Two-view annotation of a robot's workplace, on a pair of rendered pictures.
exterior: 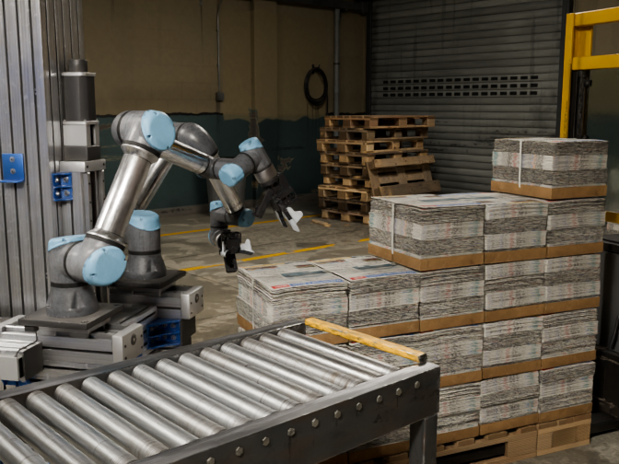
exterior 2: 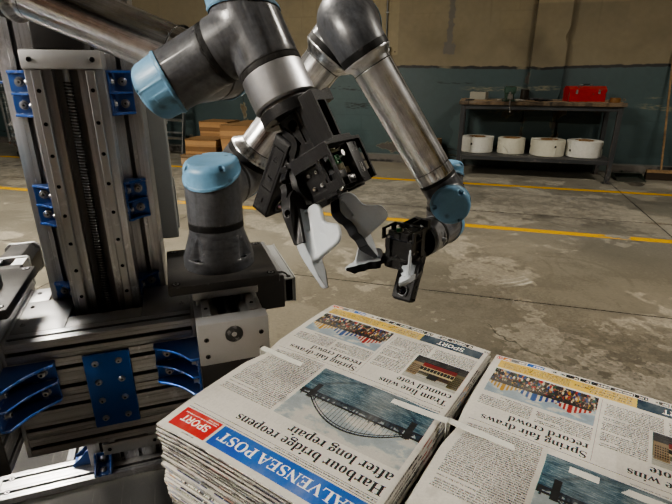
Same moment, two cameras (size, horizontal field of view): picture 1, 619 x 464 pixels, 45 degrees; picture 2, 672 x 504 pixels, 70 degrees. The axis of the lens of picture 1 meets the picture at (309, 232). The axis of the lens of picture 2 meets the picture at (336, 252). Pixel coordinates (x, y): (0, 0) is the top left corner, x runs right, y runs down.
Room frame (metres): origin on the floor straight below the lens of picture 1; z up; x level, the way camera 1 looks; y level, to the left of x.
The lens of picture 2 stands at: (2.34, -0.38, 1.21)
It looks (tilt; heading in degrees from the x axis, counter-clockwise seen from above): 21 degrees down; 58
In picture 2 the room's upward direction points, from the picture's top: straight up
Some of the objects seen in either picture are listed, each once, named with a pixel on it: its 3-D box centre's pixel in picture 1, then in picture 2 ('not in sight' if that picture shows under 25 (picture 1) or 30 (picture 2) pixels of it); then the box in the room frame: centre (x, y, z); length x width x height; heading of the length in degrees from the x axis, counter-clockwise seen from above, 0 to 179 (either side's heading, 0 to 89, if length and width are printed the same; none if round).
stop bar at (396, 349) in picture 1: (361, 338); not in sight; (1.94, -0.14, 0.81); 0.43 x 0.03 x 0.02; 41
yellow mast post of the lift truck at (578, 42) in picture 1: (568, 201); not in sight; (3.59, -1.26, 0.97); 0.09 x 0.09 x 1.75; 24
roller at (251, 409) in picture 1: (213, 392); not in sight; (1.63, 0.22, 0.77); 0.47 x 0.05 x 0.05; 41
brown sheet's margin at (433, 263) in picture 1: (423, 252); not in sight; (2.87, -0.45, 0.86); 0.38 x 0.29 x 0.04; 26
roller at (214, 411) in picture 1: (189, 400); not in sight; (1.59, 0.27, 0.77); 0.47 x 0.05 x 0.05; 41
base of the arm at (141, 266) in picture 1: (145, 261); (217, 240); (2.65, 0.60, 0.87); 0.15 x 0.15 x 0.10
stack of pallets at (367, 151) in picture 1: (376, 167); not in sight; (9.61, -0.85, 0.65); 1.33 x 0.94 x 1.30; 135
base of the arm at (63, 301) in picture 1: (71, 295); not in sight; (2.17, 0.71, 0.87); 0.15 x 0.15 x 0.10
